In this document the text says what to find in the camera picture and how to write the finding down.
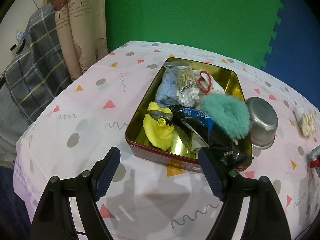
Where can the blue black protein drink packet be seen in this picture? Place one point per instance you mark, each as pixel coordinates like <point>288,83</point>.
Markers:
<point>212,134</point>

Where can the grey plaid blanket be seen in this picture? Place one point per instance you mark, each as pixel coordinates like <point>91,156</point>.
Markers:
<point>38,73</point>

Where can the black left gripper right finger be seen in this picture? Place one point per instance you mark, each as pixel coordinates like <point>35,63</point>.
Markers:
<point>214,171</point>

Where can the yellow soft toy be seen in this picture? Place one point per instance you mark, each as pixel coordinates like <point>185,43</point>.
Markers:
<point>158,126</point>

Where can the teal fluffy scrunchie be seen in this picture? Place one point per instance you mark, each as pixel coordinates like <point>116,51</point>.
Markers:
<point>228,112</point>

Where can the blue foam mat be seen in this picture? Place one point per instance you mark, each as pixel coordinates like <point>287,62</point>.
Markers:
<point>294,58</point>

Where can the stainless steel bowl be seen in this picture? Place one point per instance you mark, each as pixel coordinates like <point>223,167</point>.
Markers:
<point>264,122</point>

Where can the pink patterned tablecloth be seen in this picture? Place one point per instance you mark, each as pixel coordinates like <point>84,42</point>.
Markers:
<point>147,200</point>

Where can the white cloth in box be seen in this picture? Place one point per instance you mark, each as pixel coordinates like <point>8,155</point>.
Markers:
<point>206,84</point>

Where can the bag of cotton swabs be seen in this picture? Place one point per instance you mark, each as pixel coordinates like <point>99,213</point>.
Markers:
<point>186,88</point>

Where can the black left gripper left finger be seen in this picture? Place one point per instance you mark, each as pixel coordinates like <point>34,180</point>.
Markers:
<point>103,172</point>

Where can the light blue fuzzy cloth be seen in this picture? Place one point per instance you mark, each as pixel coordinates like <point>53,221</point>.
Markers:
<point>166,93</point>

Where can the green foam mat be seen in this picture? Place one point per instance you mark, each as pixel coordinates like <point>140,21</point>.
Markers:
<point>241,29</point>

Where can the cream satin scrunchie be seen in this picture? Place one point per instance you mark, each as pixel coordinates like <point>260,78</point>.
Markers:
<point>305,120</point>

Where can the beige printed curtain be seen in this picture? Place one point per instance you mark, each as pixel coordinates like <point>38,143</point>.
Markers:
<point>81,29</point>

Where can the red gold tin box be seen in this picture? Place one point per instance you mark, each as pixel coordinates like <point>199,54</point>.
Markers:
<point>180,155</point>

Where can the red and silver satin scrunchie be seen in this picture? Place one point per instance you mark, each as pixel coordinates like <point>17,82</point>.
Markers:
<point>314,159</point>

